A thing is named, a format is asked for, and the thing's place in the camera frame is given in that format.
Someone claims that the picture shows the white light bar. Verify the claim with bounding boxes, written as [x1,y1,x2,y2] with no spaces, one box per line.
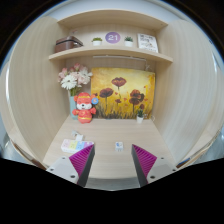
[92,54,148,63]

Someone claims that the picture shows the red plush mouse toy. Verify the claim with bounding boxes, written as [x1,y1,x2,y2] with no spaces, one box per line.
[71,92,100,125]

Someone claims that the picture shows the white charger with cartoon sticker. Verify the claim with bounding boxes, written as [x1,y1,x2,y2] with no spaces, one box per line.
[114,141,125,152]

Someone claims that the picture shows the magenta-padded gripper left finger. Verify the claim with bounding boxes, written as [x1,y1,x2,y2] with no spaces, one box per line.
[46,143,96,188]

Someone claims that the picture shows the small potted plant white pot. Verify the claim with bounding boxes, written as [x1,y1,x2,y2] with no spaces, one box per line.
[135,108,145,125]

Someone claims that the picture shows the pink and white flower bouquet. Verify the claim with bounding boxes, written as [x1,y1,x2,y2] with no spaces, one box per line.
[57,62,94,98]

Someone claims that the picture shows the pastel multicolour power strip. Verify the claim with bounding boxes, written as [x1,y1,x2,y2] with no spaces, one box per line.
[60,138,95,155]

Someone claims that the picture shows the white plug with cable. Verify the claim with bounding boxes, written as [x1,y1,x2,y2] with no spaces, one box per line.
[70,130,85,142]

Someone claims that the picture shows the yellow poppy flower painting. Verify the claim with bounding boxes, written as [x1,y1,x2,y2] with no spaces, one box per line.
[90,67,157,120]

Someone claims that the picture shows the light blue vase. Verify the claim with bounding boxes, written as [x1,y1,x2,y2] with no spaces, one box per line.
[68,95,79,120]

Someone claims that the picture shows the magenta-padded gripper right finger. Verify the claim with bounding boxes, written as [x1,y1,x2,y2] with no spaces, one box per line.
[130,143,178,188]

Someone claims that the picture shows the wooden shelf unit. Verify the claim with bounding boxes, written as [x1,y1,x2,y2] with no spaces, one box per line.
[48,8,175,65]

